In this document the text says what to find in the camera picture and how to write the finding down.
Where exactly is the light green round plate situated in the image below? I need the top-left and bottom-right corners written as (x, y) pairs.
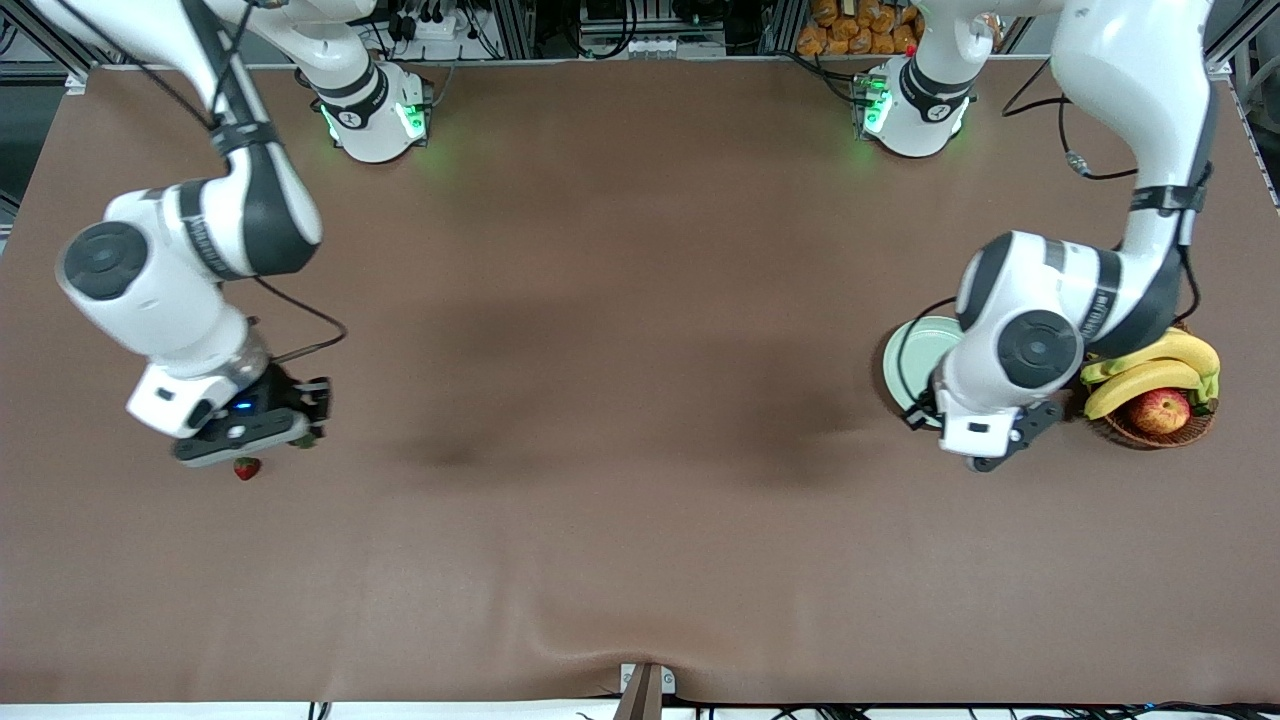
top-left (882, 316), bottom-right (966, 430)

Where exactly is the yellow banana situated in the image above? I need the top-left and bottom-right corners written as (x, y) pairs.
top-left (1084, 360), bottom-right (1221, 421)
top-left (1085, 330), bottom-right (1222, 386)

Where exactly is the brown wicker basket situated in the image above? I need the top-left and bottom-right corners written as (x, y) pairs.
top-left (1085, 320), bottom-right (1218, 449)

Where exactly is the red yellow apple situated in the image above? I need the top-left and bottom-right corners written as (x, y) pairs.
top-left (1128, 388), bottom-right (1191, 435)

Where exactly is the brown table mat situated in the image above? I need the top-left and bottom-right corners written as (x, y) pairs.
top-left (0, 55), bottom-right (1280, 706)

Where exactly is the bag of orange buns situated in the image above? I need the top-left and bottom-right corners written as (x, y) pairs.
top-left (797, 0), bottom-right (926, 57)

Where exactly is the white power strip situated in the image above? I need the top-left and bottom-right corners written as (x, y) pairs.
top-left (385, 0), bottom-right (463, 43)

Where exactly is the white terminal block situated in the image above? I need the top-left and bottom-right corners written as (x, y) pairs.
top-left (620, 36), bottom-right (729, 59)

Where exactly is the aluminium frame strut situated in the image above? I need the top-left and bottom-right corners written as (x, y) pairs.
top-left (30, 15), bottom-right (93, 96)
top-left (1205, 0), bottom-right (1280, 81)

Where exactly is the metal bracket with bar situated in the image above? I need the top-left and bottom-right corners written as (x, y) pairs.
top-left (612, 662), bottom-right (677, 720)

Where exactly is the aluminium frame post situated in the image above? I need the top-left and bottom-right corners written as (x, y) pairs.
top-left (762, 0), bottom-right (801, 56)
top-left (497, 0), bottom-right (536, 59)

